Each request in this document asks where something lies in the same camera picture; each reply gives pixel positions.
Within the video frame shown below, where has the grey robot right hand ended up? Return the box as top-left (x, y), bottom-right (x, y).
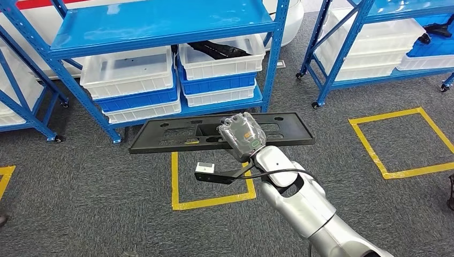
top-left (217, 112), bottom-right (267, 163)

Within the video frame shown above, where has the long black plastic part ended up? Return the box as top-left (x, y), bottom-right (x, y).
top-left (128, 112), bottom-right (316, 155)

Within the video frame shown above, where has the blue metal shelf rack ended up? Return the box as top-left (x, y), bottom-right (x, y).
top-left (0, 0), bottom-right (291, 145)
top-left (0, 26), bottom-right (70, 142)
top-left (296, 0), bottom-right (454, 109)

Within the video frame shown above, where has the white plastic bin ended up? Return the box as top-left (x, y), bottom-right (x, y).
top-left (178, 34), bottom-right (266, 81)
top-left (103, 93), bottom-right (182, 124)
top-left (184, 82), bottom-right (257, 108)
top-left (80, 46), bottom-right (175, 101)
top-left (0, 106), bottom-right (27, 126)
top-left (396, 53), bottom-right (454, 72)
top-left (0, 46), bottom-right (45, 116)

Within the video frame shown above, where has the white car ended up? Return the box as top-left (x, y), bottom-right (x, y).
top-left (0, 0), bottom-right (305, 79)

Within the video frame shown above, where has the large white plastic crate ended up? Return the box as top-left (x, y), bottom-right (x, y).
top-left (314, 44), bottom-right (412, 70)
top-left (319, 60), bottom-right (403, 81)
top-left (323, 9), bottom-right (426, 57)

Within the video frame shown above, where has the yellow floor tape square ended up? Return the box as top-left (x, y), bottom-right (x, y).
top-left (0, 165), bottom-right (16, 201)

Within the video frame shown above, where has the red barrier belt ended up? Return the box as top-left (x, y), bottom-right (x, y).
top-left (16, 0), bottom-right (89, 11)

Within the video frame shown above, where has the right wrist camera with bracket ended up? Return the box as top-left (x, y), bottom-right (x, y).
top-left (194, 161), bottom-right (254, 185)

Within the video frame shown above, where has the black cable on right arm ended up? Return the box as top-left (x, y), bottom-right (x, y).
top-left (234, 168), bottom-right (315, 180)

